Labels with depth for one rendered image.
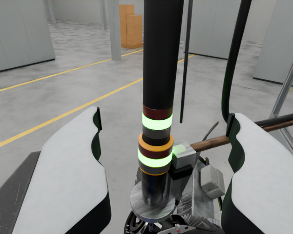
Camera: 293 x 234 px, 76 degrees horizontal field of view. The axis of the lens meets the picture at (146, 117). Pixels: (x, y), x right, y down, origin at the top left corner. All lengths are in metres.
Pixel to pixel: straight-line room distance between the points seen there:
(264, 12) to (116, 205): 11.57
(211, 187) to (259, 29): 11.81
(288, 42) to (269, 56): 0.43
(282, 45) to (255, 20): 6.85
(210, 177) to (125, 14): 8.10
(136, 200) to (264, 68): 5.57
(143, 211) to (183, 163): 0.09
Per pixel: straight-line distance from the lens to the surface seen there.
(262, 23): 12.34
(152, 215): 0.30
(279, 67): 5.73
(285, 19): 5.60
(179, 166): 0.26
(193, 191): 0.75
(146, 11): 0.17
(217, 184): 0.78
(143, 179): 0.27
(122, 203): 2.08
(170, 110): 0.20
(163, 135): 0.21
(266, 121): 0.36
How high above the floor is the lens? 1.72
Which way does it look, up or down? 32 degrees down
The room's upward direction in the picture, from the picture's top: 1 degrees clockwise
